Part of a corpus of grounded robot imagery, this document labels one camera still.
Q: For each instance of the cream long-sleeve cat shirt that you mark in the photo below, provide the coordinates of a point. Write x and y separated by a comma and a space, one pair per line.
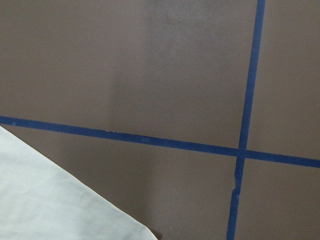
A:
39, 200

